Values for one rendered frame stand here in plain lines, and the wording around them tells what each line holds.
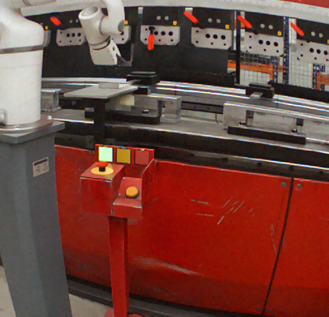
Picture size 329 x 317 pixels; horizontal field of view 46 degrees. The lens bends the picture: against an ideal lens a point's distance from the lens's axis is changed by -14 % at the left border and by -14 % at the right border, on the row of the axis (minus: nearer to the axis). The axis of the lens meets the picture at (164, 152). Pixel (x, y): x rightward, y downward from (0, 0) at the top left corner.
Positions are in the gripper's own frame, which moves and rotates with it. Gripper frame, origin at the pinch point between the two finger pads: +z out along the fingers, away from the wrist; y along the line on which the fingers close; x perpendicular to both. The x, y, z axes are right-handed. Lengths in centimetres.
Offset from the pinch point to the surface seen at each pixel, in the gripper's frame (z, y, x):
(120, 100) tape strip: 13.0, -2.1, 3.4
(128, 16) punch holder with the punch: -14.4, -3.8, -18.2
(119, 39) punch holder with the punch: -7.0, -0.7, -11.6
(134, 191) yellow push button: 8, -23, 44
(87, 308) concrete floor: 74, 9, 78
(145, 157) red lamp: 6.8, -23.1, 31.5
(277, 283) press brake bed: 53, -75, 53
